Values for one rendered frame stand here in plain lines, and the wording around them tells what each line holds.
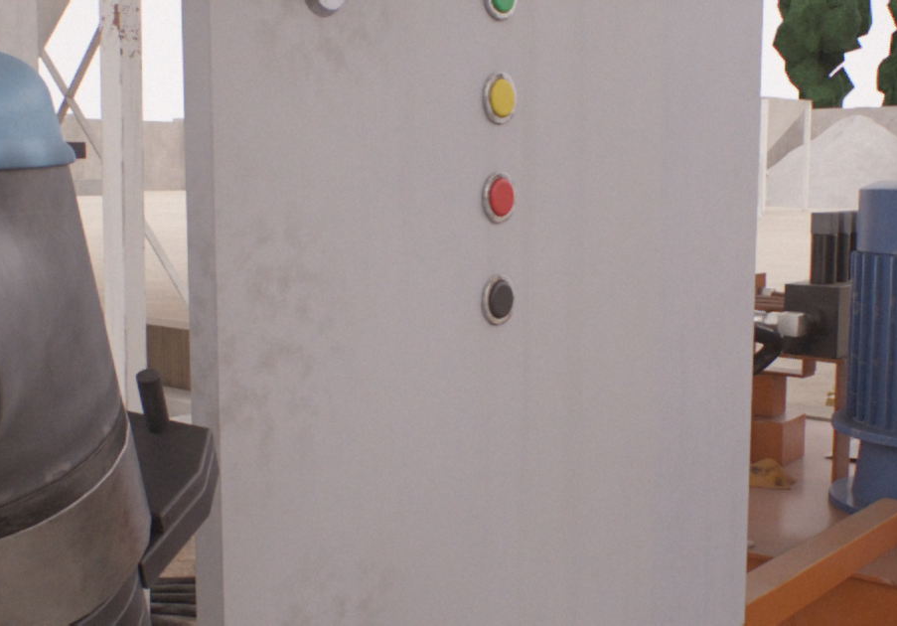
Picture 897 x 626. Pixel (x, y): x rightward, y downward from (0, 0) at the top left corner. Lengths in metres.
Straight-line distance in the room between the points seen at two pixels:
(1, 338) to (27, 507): 0.07
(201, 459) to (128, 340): 1.97
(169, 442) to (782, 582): 0.85
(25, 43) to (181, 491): 3.51
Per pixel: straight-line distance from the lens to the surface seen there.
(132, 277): 2.40
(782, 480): 1.74
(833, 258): 1.74
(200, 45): 0.55
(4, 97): 0.31
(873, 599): 1.42
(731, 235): 1.00
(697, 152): 0.95
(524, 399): 0.73
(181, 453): 0.46
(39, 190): 0.32
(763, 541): 1.48
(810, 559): 1.30
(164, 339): 5.15
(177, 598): 3.03
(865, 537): 1.41
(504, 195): 0.69
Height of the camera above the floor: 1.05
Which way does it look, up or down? 7 degrees down
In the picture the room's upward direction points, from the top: straight up
